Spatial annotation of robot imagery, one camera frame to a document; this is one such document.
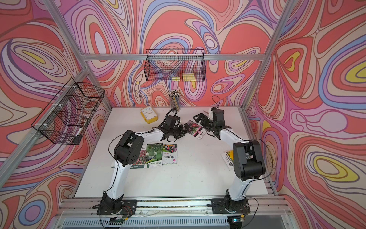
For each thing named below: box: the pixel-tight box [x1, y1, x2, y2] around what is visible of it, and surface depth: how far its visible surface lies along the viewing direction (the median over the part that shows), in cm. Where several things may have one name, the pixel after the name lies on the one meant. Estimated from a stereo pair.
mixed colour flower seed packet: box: [162, 143, 178, 165], surface depth 95 cm
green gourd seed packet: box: [144, 142, 163, 168], surface depth 93 cm
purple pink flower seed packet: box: [186, 119, 207, 140], surface depth 107 cm
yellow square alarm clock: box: [140, 106, 159, 124], surface depth 114 cm
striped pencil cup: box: [169, 89, 181, 113], surface depth 107 cm
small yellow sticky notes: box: [171, 76, 181, 82], surface depth 84 cm
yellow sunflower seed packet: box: [220, 149, 234, 169], surface depth 93 cm
